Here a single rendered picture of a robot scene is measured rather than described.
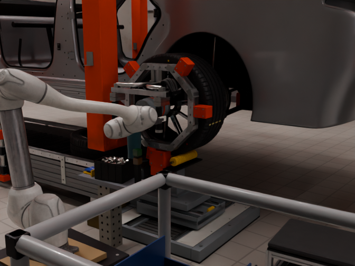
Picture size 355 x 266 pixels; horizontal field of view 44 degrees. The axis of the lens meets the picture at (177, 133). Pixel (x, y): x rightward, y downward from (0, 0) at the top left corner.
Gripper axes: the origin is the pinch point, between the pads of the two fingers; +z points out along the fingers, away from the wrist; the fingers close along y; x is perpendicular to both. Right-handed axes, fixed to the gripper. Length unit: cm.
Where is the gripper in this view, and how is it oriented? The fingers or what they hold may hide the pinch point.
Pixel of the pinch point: (158, 118)
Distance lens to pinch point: 250.3
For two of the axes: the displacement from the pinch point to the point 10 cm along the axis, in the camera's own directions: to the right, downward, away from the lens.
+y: 8.2, 1.3, -5.6
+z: 5.7, -1.7, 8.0
